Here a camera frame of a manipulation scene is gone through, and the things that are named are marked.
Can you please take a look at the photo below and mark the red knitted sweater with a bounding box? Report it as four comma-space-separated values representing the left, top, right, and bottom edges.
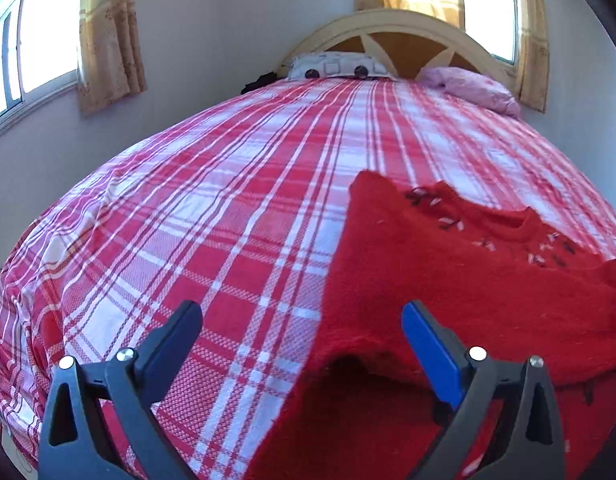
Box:
243, 170, 616, 480

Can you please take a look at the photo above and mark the white framed window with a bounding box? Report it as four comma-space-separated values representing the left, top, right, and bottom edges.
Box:
459, 0, 519, 66
0, 0, 85, 133

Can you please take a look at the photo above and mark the cream wooden headboard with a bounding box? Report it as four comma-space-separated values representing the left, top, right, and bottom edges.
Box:
275, 9, 521, 93

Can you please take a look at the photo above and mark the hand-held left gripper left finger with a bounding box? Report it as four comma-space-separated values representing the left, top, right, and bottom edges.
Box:
38, 301, 204, 480

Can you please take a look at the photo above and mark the white patterned pillow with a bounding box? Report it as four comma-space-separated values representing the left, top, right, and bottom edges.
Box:
287, 51, 399, 82

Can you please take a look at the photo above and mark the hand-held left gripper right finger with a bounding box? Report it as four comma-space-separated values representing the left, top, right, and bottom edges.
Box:
402, 301, 568, 480

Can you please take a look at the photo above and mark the pink pillow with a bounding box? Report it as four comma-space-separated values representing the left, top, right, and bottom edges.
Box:
418, 66, 522, 120

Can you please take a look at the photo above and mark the red plaid bed sheet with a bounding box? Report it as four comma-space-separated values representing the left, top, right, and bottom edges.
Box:
0, 77, 616, 480

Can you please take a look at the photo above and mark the dark cloth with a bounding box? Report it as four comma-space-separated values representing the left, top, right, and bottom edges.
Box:
240, 72, 279, 95

